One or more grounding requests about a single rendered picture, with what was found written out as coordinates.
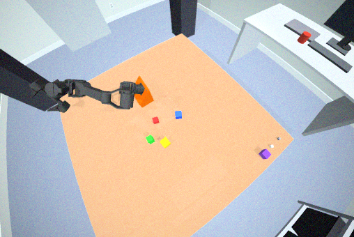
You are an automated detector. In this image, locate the purple cube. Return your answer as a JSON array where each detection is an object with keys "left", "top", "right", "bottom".
[{"left": 259, "top": 149, "right": 271, "bottom": 160}]

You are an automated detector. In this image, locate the red block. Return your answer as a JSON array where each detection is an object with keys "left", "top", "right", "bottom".
[{"left": 152, "top": 117, "right": 159, "bottom": 124}]

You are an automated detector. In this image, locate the yellow block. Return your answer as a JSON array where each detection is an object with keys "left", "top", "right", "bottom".
[{"left": 160, "top": 138, "right": 171, "bottom": 148}]

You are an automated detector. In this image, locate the blue block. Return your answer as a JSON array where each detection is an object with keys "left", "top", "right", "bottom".
[{"left": 175, "top": 111, "right": 182, "bottom": 119}]

